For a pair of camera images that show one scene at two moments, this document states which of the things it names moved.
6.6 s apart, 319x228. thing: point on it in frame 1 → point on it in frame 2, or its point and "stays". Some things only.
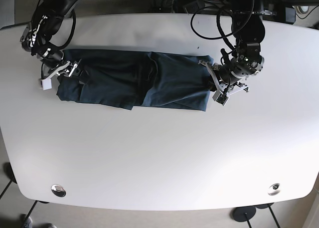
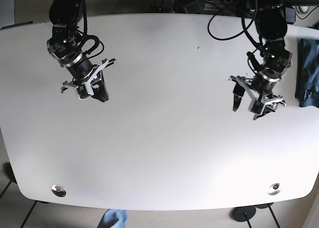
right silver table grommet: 274,189 stays
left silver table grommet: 58,190 stays
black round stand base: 243,214 stays
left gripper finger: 83,77 → 100,91
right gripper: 247,62 → 261,87
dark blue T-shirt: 123,79 → 307,78
